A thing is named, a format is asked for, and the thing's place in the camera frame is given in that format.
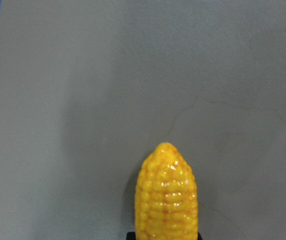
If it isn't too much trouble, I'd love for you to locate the yellow toy corn cob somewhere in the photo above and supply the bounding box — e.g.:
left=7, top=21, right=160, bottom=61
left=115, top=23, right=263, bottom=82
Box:
left=134, top=142, right=199, bottom=240

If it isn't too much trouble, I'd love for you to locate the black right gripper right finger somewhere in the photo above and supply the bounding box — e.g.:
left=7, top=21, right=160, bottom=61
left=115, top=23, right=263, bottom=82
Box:
left=197, top=232, right=203, bottom=240

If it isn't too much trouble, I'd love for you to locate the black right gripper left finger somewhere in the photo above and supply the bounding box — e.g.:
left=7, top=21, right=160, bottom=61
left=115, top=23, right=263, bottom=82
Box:
left=126, top=231, right=136, bottom=240

